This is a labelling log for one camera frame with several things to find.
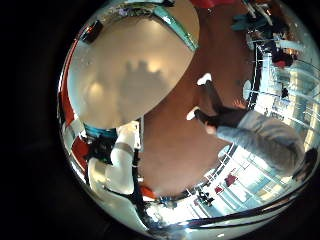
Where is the flower bouquet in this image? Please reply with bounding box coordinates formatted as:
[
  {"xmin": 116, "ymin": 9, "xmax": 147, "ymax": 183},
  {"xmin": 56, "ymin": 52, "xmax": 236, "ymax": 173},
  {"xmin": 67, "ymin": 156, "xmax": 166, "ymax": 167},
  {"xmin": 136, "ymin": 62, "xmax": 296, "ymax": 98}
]
[{"xmin": 128, "ymin": 0, "xmax": 201, "ymax": 53}]

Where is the black box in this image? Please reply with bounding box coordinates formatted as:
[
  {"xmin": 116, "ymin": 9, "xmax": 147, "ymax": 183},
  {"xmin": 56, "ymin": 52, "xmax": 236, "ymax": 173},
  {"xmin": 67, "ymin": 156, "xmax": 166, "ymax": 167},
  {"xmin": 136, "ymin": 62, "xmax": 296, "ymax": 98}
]
[{"xmin": 81, "ymin": 20, "xmax": 103, "ymax": 45}]

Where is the person in grey sweater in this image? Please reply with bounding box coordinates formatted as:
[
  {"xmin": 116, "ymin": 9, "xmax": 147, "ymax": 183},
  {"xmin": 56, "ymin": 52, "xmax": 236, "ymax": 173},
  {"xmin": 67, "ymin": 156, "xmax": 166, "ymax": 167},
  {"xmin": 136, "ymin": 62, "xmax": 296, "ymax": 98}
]
[{"xmin": 185, "ymin": 72, "xmax": 319, "ymax": 183}]

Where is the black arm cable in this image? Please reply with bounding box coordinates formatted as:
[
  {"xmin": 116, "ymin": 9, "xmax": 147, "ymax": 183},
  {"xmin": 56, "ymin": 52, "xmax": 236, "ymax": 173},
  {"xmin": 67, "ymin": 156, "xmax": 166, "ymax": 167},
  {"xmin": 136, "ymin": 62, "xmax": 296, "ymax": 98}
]
[{"xmin": 130, "ymin": 146, "xmax": 151, "ymax": 228}]

